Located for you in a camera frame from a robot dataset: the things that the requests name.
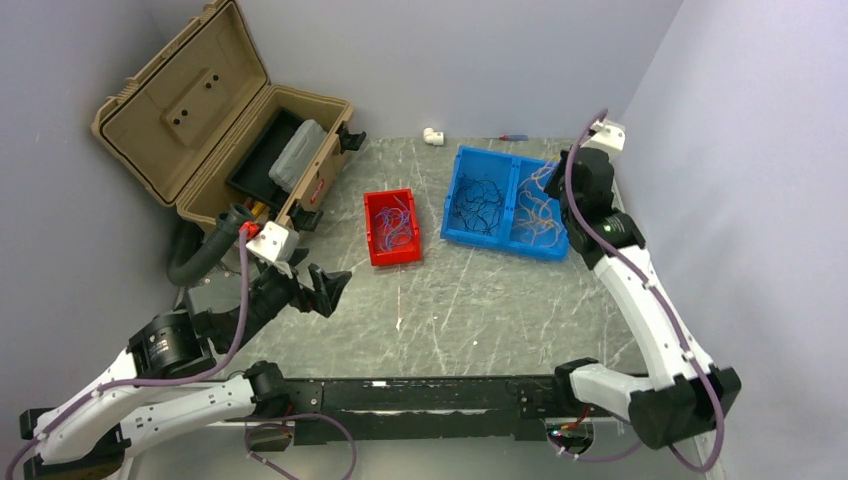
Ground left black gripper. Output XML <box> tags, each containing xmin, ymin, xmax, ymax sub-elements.
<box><xmin>225</xmin><ymin>247</ymin><xmax>352</xmax><ymax>352</ymax></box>

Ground blue wires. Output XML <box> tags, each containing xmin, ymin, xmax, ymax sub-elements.
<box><xmin>372</xmin><ymin>195</ymin><xmax>419</xmax><ymax>253</ymax></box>

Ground black wire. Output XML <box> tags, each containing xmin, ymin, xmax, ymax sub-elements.
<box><xmin>451</xmin><ymin>173</ymin><xmax>508</xmax><ymax>236</ymax></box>

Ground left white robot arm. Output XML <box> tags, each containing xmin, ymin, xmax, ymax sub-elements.
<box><xmin>6</xmin><ymin>265</ymin><xmax>352</xmax><ymax>479</ymax></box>

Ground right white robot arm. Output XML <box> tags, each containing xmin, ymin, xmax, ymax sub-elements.
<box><xmin>544</xmin><ymin>147</ymin><xmax>742</xmax><ymax>450</ymax></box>

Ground white pipe elbow fitting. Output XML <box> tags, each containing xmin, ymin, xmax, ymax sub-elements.
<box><xmin>422</xmin><ymin>127</ymin><xmax>445</xmax><ymax>146</ymax></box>

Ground red blue screwdriver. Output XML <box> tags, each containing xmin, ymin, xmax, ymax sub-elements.
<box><xmin>496</xmin><ymin>134</ymin><xmax>529</xmax><ymax>142</ymax></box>

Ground red plastic bin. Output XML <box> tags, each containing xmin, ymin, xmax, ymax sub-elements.
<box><xmin>363</xmin><ymin>188</ymin><xmax>422</xmax><ymax>267</ymax></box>

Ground blue plastic bin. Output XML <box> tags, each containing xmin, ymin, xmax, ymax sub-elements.
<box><xmin>440</xmin><ymin>146</ymin><xmax>569</xmax><ymax>261</ymax></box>

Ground grey plastic case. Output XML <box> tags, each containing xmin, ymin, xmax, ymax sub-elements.
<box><xmin>268</xmin><ymin>119</ymin><xmax>326</xmax><ymax>193</ymax></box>

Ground black toolbox tray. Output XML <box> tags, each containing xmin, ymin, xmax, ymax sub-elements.
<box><xmin>226</xmin><ymin>108</ymin><xmax>304</xmax><ymax>211</ymax></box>

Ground tan plastic toolbox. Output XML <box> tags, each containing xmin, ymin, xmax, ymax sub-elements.
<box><xmin>91</xmin><ymin>1</ymin><xmax>365</xmax><ymax>231</ymax></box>

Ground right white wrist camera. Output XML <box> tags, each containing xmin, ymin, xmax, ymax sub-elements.
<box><xmin>581</xmin><ymin>119</ymin><xmax>626</xmax><ymax>161</ymax></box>

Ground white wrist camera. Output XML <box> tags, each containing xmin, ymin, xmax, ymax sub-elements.
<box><xmin>238</xmin><ymin>221</ymin><xmax>299</xmax><ymax>278</ymax></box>
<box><xmin>581</xmin><ymin>119</ymin><xmax>626</xmax><ymax>161</ymax></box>

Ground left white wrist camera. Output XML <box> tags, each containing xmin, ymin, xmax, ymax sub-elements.
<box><xmin>238</xmin><ymin>221</ymin><xmax>299</xmax><ymax>278</ymax></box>

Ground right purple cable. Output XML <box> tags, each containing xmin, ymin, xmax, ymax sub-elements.
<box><xmin>564</xmin><ymin>109</ymin><xmax>727</xmax><ymax>474</ymax></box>

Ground purple cable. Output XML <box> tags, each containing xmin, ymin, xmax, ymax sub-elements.
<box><xmin>564</xmin><ymin>109</ymin><xmax>727</xmax><ymax>474</ymax></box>
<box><xmin>0</xmin><ymin>225</ymin><xmax>252</xmax><ymax>480</ymax></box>

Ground grey corrugated hose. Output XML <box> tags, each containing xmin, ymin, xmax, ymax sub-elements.
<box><xmin>165</xmin><ymin>203</ymin><xmax>254</xmax><ymax>287</ymax></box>

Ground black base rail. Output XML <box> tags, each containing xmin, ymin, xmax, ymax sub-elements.
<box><xmin>221</xmin><ymin>376</ymin><xmax>617</xmax><ymax>446</ymax></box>

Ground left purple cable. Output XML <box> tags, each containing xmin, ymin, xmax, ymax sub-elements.
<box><xmin>0</xmin><ymin>225</ymin><xmax>252</xmax><ymax>480</ymax></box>

